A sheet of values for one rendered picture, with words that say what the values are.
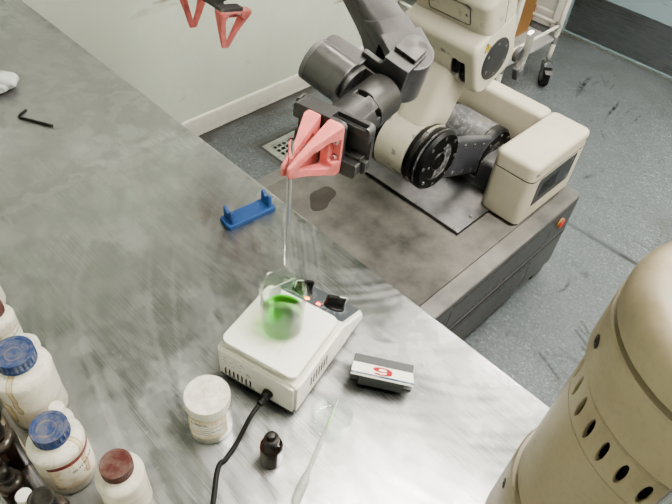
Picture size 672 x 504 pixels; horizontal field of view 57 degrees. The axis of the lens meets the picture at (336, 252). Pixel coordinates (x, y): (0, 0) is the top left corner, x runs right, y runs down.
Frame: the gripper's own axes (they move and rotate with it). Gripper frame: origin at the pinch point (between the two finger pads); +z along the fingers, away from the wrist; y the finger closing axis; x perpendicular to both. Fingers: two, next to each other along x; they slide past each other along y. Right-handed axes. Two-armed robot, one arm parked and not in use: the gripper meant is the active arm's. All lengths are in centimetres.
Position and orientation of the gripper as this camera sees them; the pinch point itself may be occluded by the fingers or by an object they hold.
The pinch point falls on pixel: (289, 168)
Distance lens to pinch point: 67.5
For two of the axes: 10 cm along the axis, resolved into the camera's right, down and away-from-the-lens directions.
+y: 8.2, 4.6, -3.4
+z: -5.6, 5.6, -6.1
